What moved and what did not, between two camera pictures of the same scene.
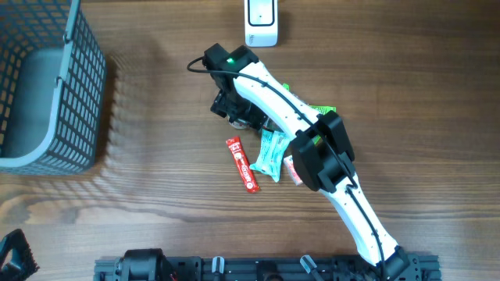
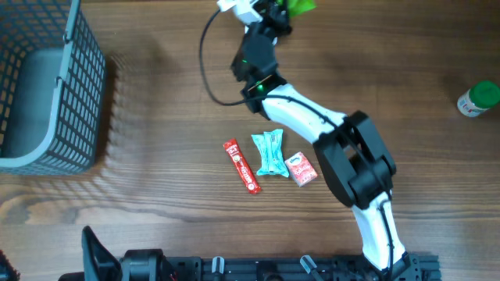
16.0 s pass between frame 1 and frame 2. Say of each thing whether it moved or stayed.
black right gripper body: moved
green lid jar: moved
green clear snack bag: moved
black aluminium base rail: stayed
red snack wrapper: stayed
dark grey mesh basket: stayed
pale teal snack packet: moved
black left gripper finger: moved
